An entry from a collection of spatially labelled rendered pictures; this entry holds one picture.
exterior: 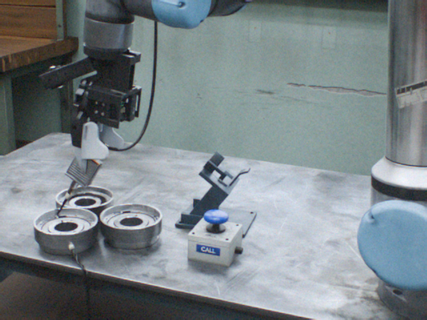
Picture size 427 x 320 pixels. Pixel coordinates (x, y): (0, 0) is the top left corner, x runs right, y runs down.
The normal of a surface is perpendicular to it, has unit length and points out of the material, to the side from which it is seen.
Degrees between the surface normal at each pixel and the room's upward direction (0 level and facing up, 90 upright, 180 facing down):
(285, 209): 0
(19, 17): 90
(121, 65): 91
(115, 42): 97
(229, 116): 90
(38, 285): 0
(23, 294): 0
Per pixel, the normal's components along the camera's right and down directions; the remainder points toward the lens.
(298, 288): 0.03, -0.94
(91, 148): -0.33, 0.26
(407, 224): -0.55, 0.39
